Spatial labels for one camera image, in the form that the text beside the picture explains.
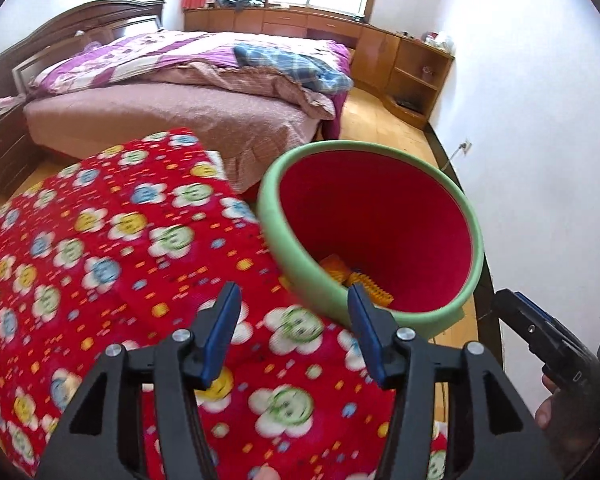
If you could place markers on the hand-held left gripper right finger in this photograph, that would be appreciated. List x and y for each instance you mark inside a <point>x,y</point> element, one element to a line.
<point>367,335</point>

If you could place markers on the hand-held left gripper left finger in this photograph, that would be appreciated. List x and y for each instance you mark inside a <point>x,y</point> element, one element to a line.
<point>220,330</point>

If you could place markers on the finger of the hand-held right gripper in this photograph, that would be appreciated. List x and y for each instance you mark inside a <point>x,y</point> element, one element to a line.
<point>517,315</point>

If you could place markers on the large yellow foam net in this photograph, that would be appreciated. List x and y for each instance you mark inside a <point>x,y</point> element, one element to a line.
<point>377,296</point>

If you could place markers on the red bin with green rim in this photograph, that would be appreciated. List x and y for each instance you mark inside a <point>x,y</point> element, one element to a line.
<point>390,210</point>

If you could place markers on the person's right hand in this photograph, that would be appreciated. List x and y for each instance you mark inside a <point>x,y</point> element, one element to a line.
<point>547,405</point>

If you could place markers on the person's left hand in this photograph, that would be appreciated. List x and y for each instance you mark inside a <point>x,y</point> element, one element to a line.
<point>269,473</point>

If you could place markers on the red smiley flower blanket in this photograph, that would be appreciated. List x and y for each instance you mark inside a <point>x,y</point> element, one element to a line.
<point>130,260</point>

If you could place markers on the white fringed cloth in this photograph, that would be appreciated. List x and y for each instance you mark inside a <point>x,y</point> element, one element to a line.
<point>222,165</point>

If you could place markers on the bed with pink bedspread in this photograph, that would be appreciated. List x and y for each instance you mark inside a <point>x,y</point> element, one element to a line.
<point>180,110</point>

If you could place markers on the blue plaid cloth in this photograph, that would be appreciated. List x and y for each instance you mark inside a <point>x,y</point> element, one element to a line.
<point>295,65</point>

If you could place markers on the dark wooden nightstand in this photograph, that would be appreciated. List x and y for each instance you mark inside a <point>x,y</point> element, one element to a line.
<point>7,150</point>

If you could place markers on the purple patchwork quilt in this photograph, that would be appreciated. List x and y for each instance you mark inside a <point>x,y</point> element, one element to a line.
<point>155,57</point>

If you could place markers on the white items on cabinet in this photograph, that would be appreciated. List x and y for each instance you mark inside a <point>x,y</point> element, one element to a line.
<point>440,39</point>

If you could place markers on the long wooden cabinet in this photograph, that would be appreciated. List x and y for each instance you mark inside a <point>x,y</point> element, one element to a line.
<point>360,45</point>

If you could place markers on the clothes on nightstand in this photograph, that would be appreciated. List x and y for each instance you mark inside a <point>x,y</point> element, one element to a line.
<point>0,107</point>

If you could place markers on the dark wooden headboard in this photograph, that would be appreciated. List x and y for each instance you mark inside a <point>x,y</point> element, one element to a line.
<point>70,35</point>

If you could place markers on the dark wooden frame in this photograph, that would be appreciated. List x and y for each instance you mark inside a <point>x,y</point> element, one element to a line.
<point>492,315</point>

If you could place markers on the wall socket with plug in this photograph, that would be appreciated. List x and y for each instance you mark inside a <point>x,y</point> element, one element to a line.
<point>465,146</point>

